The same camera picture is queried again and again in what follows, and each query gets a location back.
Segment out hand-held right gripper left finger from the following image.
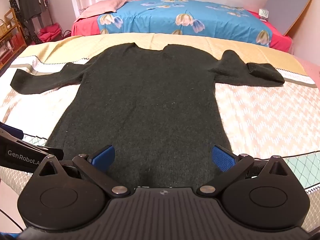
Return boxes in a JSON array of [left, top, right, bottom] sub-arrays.
[[32, 144, 131, 197]]

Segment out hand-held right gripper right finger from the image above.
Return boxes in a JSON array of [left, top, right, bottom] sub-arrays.
[[197, 145, 292, 197]]

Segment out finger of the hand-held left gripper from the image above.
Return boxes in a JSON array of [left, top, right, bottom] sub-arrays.
[[0, 122, 24, 140]]

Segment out dark green sweater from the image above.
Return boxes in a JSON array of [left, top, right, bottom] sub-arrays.
[[10, 42, 286, 188]]

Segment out dark hanging clothes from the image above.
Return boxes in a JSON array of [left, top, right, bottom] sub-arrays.
[[9, 0, 53, 43]]

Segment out mint lattice mat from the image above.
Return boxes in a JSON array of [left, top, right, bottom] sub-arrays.
[[22, 133, 320, 194]]

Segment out wooden shelf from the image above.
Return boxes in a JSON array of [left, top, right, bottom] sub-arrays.
[[0, 7, 28, 68]]

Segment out red cloth pile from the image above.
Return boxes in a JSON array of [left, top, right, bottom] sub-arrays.
[[37, 23, 63, 43]]

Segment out yellow quilted blanket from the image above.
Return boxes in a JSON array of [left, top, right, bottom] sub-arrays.
[[17, 33, 311, 77]]

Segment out blue floral blanket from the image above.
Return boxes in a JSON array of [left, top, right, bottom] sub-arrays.
[[97, 0, 273, 47]]

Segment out pink cloth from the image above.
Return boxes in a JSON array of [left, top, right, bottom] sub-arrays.
[[74, 0, 131, 22]]

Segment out grey board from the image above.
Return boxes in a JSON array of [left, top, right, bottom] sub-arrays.
[[264, 0, 316, 36]]

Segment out black cable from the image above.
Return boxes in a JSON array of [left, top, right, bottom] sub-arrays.
[[0, 207, 26, 231]]

